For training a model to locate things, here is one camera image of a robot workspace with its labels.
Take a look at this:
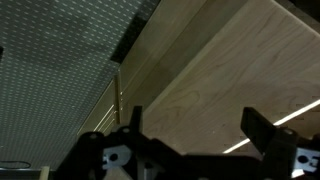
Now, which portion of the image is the wooden drawer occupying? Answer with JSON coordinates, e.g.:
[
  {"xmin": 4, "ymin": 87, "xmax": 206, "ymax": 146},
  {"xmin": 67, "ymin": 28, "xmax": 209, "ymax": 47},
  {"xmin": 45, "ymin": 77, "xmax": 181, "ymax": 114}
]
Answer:
[{"xmin": 143, "ymin": 0, "xmax": 320, "ymax": 153}]

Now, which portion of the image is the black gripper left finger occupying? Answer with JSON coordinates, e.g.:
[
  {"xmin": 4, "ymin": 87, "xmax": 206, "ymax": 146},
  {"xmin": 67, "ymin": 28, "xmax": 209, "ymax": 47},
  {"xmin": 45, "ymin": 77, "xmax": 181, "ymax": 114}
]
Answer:
[{"xmin": 129, "ymin": 106, "xmax": 143, "ymax": 131}]

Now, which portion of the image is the wooden dresser under bed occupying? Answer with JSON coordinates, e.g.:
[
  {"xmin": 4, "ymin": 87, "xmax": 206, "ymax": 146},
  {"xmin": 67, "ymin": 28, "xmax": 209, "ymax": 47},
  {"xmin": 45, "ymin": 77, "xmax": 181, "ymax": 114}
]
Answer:
[{"xmin": 76, "ymin": 0, "xmax": 249, "ymax": 136}]

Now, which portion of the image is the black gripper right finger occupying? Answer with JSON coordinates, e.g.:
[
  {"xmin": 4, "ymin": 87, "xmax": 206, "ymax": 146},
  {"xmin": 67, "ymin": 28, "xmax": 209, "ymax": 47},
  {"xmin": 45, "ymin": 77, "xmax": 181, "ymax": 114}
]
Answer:
[{"xmin": 240, "ymin": 107, "xmax": 276, "ymax": 154}]

